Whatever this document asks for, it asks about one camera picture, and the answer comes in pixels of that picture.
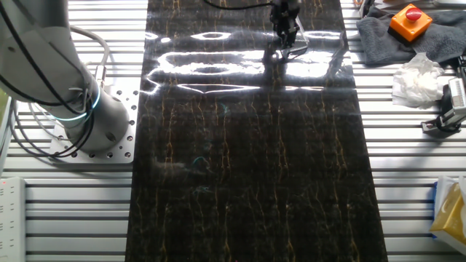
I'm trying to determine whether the black marble-pattern mat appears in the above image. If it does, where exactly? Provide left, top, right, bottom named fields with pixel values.
left=125, top=0, right=389, bottom=262

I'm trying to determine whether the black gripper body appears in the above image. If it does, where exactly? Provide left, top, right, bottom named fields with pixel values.
left=269, top=0, right=301, bottom=36

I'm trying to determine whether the thick grey base cable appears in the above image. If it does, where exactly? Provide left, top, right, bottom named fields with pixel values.
left=68, top=25, right=111, bottom=89

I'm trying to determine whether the black cable bundle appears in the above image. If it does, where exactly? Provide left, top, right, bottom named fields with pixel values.
left=0, top=1, right=95, bottom=159

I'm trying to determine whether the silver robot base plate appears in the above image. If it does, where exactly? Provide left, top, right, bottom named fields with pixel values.
left=48, top=85, right=141, bottom=165

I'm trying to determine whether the white power strip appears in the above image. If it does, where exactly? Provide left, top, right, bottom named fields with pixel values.
left=0, top=176, right=28, bottom=262

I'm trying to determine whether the black camera cable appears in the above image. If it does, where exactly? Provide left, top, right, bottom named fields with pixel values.
left=202, top=0, right=274, bottom=11

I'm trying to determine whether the yellow tissue pack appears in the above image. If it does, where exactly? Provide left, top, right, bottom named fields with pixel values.
left=428, top=175, right=466, bottom=246

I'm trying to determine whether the crumpled white tissue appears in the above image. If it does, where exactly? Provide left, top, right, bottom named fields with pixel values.
left=390, top=52, right=447, bottom=110

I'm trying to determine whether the orange emergency stop box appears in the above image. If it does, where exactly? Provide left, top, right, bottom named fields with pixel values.
left=387, top=3, right=434, bottom=45

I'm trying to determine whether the grey cloth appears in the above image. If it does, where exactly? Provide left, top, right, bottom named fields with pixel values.
left=355, top=4, right=466, bottom=67

